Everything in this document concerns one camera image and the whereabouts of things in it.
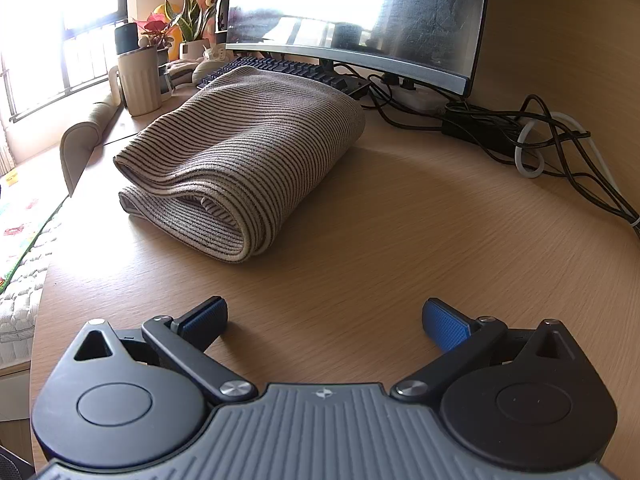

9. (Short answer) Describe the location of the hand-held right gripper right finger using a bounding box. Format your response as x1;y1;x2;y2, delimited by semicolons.
392;298;576;403

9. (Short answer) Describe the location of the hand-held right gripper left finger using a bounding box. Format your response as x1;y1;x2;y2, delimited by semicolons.
74;296;256;403

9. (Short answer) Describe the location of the striped knit garment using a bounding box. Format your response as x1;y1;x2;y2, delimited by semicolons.
113;65;366;264

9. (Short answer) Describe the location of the black power adapter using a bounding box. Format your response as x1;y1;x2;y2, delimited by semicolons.
441;101;522;162

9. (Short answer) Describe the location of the colourful patterned mat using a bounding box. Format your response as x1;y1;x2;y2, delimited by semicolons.
0;167;69;288

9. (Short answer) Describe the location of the white power strip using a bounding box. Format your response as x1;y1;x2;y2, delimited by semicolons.
384;82;452;114

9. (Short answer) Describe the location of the beige ribbed mug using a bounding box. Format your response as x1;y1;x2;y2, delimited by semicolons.
108;46;164;117

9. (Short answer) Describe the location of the beige computer mouse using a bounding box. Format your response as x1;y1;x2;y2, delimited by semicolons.
191;58;227;86

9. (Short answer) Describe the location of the black keyboard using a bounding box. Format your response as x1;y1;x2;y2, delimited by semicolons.
203;55;372;101

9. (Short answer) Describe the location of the dark cylinder bottle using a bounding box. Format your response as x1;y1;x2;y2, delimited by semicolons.
113;20;139;57

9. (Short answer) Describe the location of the red leaf potted plant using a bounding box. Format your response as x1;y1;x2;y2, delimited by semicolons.
132;12;175;68

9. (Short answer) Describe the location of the green leaf potted plant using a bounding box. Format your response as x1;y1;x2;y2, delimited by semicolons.
171;0;217;62

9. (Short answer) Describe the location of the yellow round object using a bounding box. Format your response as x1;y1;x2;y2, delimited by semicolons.
152;2;182;63

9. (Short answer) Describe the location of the curved computer monitor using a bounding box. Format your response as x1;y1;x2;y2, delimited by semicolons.
225;0;494;99

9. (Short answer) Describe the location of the white cable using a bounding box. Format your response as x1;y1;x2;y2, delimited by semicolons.
515;111;640;228

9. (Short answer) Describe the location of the black cable bundle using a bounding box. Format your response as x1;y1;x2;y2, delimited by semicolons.
367;62;640;231

